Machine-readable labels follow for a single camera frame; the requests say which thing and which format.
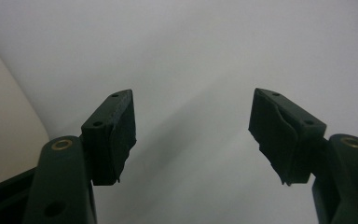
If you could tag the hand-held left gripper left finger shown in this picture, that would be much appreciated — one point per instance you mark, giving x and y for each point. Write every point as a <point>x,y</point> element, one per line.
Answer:
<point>110,140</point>

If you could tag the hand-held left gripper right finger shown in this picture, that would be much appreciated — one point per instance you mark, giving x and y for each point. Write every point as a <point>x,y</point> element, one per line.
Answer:
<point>284,140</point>

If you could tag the white table cover board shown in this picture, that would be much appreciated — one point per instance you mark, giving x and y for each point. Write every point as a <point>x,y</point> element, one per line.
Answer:
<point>192,56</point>

